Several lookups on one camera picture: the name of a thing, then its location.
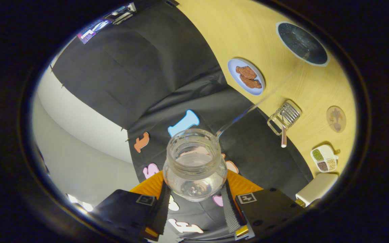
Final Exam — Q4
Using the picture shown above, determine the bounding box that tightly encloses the brown white straw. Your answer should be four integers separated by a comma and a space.
280, 115, 288, 148

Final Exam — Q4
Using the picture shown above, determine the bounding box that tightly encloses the wooden table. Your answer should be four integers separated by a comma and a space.
178, 0, 357, 199

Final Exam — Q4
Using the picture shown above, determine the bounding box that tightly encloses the round brown coaster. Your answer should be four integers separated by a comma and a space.
326, 106, 346, 133

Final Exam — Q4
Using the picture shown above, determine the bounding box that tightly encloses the black backdrop cloth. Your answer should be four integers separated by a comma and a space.
51, 0, 315, 242

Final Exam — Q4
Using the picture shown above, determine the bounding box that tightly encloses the clear ribbed glass cup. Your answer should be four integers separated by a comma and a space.
267, 101, 302, 136

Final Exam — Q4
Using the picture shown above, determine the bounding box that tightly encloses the white divided grain dish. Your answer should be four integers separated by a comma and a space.
310, 144, 339, 173

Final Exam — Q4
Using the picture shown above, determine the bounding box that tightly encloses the light blue plate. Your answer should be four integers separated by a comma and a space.
227, 58, 266, 96

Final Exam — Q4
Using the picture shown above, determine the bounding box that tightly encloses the clear glass bottle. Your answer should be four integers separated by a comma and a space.
163, 129, 228, 202

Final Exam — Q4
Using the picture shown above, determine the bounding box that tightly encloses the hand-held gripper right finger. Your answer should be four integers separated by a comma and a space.
221, 170, 306, 241

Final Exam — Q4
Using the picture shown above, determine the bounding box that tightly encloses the brown meat piece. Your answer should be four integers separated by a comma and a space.
236, 65, 258, 80
239, 75, 262, 89

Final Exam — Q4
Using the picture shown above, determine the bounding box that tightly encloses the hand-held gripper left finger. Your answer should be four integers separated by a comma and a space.
92, 170, 172, 242

